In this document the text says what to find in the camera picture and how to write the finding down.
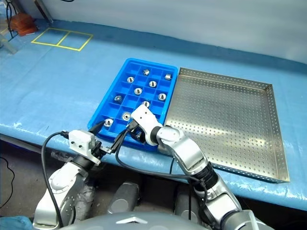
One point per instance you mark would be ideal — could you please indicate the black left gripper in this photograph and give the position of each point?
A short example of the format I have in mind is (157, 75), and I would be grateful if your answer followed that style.
(98, 149)

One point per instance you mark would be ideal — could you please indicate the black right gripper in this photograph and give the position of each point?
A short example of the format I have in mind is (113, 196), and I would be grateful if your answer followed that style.
(137, 134)

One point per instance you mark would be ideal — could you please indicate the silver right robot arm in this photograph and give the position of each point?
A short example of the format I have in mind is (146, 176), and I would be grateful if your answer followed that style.
(189, 148)

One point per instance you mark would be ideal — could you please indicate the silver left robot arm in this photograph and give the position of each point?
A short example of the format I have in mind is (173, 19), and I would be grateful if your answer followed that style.
(62, 182)

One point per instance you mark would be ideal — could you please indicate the blue compartment tray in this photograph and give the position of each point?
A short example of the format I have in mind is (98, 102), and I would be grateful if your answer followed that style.
(156, 106)

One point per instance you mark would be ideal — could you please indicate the dark grey rounded shape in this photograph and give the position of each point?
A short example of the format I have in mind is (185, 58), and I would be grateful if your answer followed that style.
(124, 196)

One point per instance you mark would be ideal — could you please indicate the blue table cover sheet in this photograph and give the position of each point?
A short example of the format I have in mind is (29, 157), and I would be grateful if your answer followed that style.
(60, 83)

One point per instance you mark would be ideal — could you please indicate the grey robot torso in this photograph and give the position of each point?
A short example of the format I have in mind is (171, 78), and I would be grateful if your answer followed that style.
(134, 221)

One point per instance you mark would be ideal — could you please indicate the perforated metal tray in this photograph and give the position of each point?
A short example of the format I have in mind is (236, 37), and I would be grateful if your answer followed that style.
(227, 119)

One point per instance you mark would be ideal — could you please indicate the blue cloth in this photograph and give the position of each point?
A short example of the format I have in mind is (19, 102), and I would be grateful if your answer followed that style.
(14, 222)

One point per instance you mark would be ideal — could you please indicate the grey metal bar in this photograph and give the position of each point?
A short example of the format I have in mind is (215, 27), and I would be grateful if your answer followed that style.
(44, 12)

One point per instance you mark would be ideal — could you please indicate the orange block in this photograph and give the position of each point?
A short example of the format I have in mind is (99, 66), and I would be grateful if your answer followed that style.
(24, 24)

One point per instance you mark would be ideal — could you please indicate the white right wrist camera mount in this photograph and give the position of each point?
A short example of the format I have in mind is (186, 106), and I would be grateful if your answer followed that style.
(146, 118)

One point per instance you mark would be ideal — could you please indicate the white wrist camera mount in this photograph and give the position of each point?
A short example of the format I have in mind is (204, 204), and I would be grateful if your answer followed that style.
(80, 140)
(146, 118)

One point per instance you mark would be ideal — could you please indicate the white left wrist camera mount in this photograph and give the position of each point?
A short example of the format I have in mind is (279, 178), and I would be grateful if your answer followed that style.
(80, 140)

